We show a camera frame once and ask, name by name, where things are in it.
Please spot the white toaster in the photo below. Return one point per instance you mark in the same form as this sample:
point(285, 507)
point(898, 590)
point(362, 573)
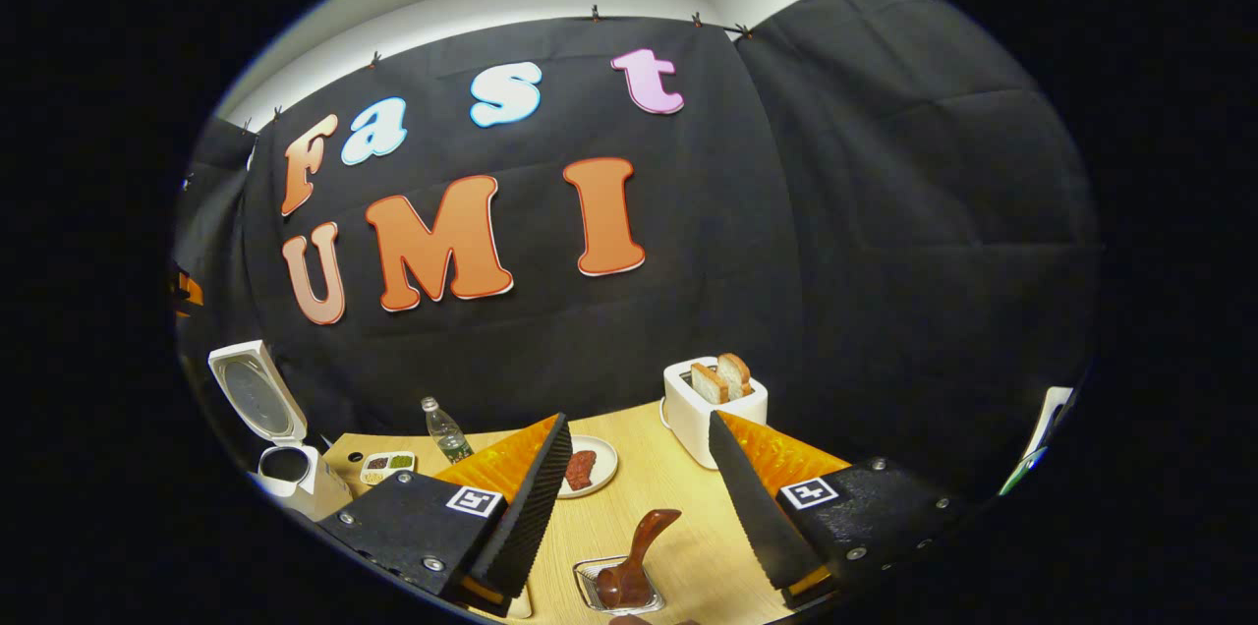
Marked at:
point(688, 433)

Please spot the black backdrop cloth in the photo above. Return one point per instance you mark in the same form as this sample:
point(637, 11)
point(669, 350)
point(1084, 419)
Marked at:
point(885, 212)

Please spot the white divided grain dish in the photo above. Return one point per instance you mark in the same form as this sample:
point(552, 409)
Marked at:
point(388, 468)

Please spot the red meat piece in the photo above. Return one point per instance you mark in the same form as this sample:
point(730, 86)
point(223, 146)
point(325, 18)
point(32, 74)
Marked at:
point(582, 470)

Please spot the clear plastic water bottle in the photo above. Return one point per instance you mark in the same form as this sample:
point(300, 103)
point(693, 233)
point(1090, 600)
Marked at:
point(447, 436)

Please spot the white round plate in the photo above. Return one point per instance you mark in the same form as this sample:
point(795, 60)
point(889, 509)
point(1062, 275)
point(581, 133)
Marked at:
point(605, 468)

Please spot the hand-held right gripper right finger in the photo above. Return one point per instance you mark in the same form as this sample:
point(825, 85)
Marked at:
point(752, 507)

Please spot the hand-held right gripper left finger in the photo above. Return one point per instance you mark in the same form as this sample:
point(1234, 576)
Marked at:
point(531, 507)

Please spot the row of black cloth clips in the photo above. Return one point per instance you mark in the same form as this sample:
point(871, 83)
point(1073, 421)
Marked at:
point(595, 14)

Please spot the white rice cooker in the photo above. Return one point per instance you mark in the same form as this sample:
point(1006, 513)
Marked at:
point(305, 497)

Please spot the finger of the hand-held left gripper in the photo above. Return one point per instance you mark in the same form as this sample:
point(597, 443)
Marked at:
point(189, 291)

